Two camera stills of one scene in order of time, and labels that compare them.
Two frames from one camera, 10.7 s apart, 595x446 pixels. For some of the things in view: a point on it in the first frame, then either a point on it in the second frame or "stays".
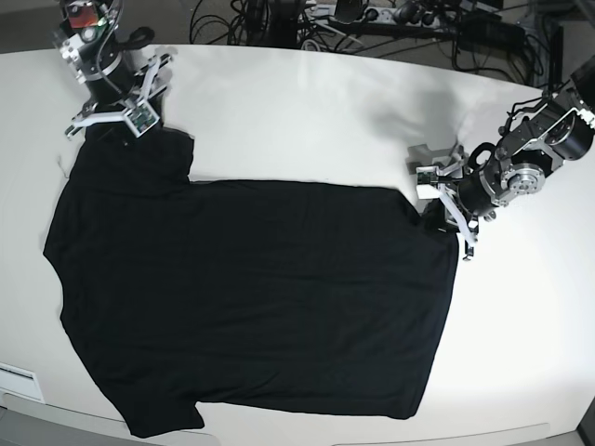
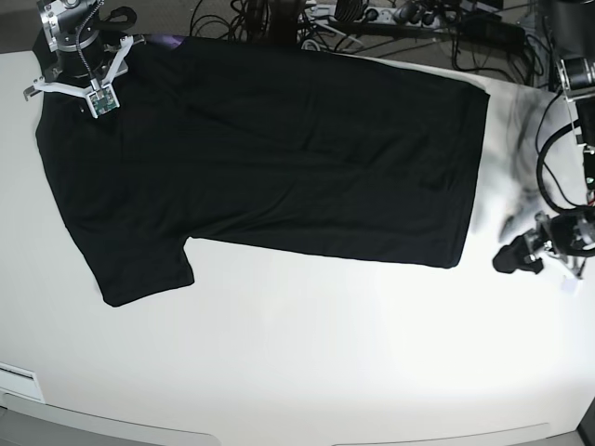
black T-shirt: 310,295 -> 279,147
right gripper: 466,195 -> 566,234
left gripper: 115,86 -> 79,66
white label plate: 20,382 stays
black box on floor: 490,32 stays
